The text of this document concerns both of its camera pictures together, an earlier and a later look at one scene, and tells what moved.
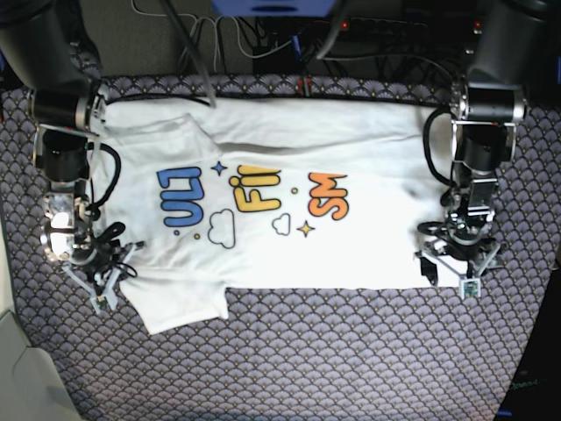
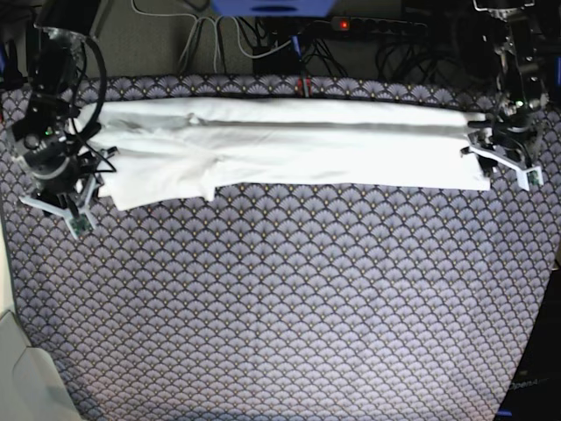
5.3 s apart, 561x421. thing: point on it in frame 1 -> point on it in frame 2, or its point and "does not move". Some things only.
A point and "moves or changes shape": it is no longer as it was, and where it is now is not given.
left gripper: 98,260 -> 65,181
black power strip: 376,26 does not move
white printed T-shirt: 214,195 moves or changes shape
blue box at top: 275,8 does not move
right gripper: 469,258 -> 507,139
